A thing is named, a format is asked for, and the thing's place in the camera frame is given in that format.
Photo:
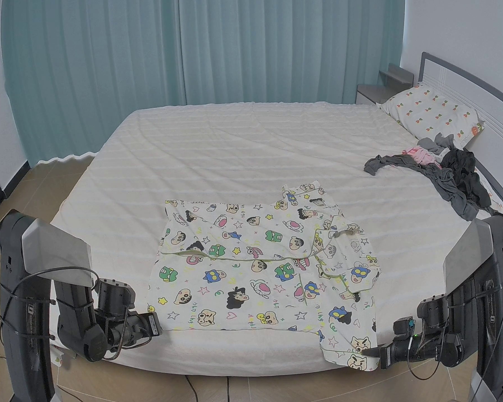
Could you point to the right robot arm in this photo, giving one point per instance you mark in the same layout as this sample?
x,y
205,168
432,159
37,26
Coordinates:
x,y
469,253

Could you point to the white printed pyjama top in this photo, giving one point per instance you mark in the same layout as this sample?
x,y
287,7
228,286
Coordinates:
x,y
255,283

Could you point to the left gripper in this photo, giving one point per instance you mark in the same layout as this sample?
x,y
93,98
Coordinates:
x,y
138,329

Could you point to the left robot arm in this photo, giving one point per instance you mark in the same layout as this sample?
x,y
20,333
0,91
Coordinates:
x,y
58,249

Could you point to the light grey garment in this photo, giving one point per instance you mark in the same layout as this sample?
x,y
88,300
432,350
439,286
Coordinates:
x,y
431,143

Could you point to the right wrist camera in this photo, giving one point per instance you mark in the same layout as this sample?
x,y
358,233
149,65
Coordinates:
x,y
403,325

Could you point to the grey bedside table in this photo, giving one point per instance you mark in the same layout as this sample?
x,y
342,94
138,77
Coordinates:
x,y
373,92

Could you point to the bed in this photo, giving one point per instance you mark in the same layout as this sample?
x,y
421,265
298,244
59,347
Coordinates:
x,y
255,149

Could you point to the dark grey garment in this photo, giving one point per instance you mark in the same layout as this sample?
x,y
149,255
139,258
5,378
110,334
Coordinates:
x,y
444,180

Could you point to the black garment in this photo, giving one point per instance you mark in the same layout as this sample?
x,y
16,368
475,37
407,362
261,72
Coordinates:
x,y
461,166

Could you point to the pink garment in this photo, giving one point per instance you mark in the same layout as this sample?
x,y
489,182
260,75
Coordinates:
x,y
421,155

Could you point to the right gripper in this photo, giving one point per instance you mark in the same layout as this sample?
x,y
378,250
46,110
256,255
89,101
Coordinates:
x,y
415,350

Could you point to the blue-green curtain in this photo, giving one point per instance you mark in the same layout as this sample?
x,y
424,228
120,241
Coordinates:
x,y
289,40
92,65

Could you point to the white printed pillow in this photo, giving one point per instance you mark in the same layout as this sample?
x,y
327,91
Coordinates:
x,y
436,111

